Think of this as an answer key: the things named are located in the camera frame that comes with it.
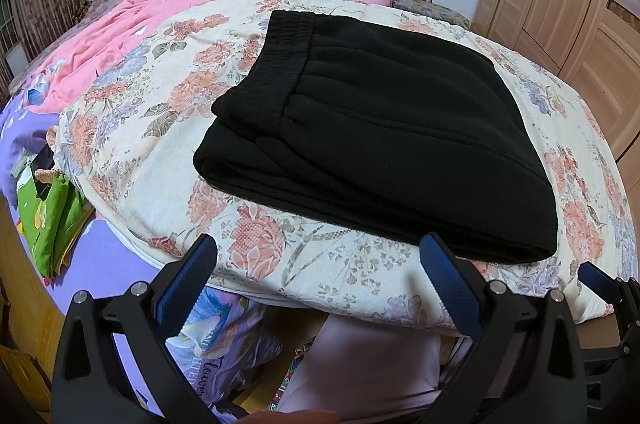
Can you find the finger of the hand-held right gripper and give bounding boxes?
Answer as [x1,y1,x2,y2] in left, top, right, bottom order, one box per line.
[577,261,626,306]

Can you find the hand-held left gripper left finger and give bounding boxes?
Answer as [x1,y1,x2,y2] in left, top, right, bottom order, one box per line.
[50,233,221,424]

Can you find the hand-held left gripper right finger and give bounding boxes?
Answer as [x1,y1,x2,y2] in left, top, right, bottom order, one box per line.
[419,231,588,424]

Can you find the black pants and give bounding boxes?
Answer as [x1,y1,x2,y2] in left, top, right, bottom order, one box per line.
[192,9,559,264]

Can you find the purple floral bedsheet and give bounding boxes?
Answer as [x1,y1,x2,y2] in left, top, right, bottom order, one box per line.
[0,94,283,407]

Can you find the person's leg in pale trousers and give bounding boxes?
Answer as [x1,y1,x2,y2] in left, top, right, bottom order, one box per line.
[276,313,443,421]

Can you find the green printed cloth bag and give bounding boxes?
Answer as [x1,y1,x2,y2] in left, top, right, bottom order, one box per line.
[16,171,96,279]

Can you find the cream floral blanket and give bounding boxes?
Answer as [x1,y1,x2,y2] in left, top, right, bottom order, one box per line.
[52,0,632,337]

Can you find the nightstand with dark floral cover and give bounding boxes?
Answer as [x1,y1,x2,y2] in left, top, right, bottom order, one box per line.
[391,0,472,30]

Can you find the pink quilt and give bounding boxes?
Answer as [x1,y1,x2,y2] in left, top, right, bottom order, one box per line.
[20,0,396,115]

